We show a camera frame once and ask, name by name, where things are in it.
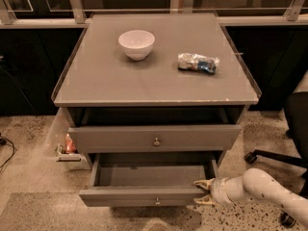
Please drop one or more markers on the grey drawer cabinet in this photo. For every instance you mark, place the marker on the grey drawer cabinet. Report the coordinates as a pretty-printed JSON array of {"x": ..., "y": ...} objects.
[{"x": 104, "y": 87}]

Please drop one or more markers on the black office chair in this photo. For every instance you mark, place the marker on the black office chair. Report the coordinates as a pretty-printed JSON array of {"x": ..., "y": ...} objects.
[{"x": 284, "y": 155}]

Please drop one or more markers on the metal railing frame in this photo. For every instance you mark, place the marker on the metal railing frame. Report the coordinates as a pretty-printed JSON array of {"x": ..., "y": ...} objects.
[{"x": 292, "y": 13}]

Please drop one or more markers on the orange packet in bin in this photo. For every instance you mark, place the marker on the orange packet in bin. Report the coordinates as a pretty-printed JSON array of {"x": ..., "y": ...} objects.
[{"x": 69, "y": 145}]

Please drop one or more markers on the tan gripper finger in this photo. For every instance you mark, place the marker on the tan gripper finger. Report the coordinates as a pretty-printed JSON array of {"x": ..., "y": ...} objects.
[
  {"x": 204, "y": 200},
  {"x": 204, "y": 184}
]

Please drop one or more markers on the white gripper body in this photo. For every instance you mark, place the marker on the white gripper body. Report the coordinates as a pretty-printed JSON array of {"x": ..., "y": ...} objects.
[{"x": 218, "y": 190}]

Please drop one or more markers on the white ceramic bowl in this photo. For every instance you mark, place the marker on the white ceramic bowl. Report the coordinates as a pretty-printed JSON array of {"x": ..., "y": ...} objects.
[{"x": 136, "y": 44}]

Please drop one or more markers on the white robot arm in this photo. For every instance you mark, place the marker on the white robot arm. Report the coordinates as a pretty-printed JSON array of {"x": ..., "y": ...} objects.
[{"x": 255, "y": 185}]

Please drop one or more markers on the crinkled snack bag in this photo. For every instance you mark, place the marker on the crinkled snack bag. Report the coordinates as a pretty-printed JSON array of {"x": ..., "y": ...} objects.
[{"x": 197, "y": 63}]

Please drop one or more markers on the grey drawer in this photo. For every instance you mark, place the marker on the grey drawer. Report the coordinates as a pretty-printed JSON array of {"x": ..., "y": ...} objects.
[
  {"x": 166, "y": 138},
  {"x": 148, "y": 179}
]

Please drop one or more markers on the grey top drawer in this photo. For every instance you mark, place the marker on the grey top drawer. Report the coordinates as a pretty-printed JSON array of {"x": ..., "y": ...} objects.
[{"x": 166, "y": 138}]

